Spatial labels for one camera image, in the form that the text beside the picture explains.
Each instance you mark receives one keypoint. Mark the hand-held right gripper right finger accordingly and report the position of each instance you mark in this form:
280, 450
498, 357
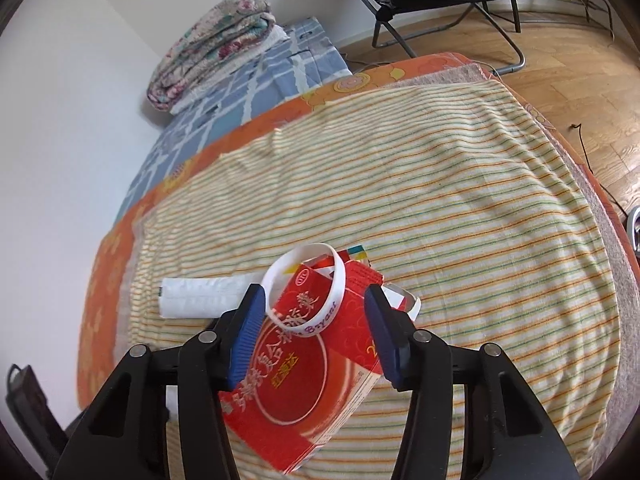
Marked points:
382, 330

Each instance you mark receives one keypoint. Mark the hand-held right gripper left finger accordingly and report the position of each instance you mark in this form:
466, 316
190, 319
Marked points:
247, 330

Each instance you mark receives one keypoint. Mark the white tissue packet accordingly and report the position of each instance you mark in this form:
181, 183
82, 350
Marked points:
200, 297

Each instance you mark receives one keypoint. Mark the white silicone wristband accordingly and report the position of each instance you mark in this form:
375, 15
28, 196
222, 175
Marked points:
320, 326

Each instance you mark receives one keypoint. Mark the red cardboard box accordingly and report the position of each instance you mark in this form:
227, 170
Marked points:
300, 385

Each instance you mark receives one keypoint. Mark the small colourful card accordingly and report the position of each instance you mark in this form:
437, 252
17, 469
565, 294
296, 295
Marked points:
357, 251

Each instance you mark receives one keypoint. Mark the orange floral bedspread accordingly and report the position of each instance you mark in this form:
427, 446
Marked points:
100, 310

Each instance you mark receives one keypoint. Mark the striped cream blanket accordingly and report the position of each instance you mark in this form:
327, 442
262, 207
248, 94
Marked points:
425, 185

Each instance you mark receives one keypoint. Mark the black object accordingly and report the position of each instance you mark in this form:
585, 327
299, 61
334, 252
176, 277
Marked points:
35, 410

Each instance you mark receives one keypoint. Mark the blue patterned sheet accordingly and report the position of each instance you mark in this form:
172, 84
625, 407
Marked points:
250, 90

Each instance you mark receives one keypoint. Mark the white plastic object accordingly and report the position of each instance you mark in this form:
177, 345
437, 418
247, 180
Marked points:
634, 220

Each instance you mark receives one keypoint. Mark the folded floral quilt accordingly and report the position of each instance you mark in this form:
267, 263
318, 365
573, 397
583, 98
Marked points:
210, 45

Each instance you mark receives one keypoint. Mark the black metal rack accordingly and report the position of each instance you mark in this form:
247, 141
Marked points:
591, 2

